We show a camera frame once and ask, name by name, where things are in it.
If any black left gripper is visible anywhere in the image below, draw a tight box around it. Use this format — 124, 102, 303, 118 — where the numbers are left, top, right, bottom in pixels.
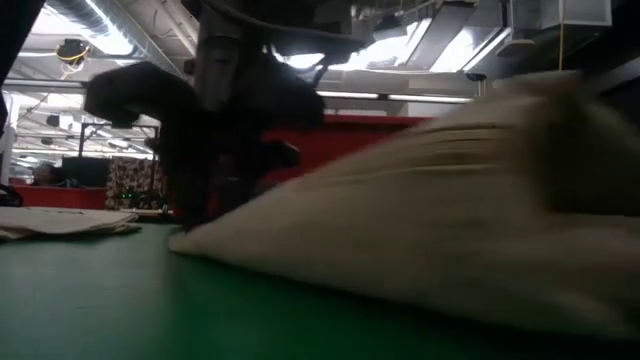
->
83, 22, 327, 232

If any beige garment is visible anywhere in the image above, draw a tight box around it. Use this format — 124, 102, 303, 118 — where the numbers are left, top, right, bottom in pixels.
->
168, 69, 640, 342

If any red plastic laundry bin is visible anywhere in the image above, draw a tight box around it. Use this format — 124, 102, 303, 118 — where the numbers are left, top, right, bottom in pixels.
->
172, 113, 432, 222

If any floral patterned panel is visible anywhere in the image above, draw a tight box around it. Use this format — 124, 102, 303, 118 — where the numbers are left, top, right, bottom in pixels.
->
105, 156, 169, 210

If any black monitor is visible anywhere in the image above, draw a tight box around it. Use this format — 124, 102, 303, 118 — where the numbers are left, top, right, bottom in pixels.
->
60, 156, 112, 188

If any red partition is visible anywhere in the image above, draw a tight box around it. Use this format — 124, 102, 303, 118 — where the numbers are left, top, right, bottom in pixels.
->
8, 184, 109, 211

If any cream canvas tote bag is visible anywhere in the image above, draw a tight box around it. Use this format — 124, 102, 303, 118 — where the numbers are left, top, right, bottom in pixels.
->
0, 206, 143, 241

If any green table mat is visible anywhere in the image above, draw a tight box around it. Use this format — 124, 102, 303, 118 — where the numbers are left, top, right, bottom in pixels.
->
0, 222, 640, 360

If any long light bar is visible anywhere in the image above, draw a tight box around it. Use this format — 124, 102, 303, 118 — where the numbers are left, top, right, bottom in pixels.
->
0, 78, 475, 105

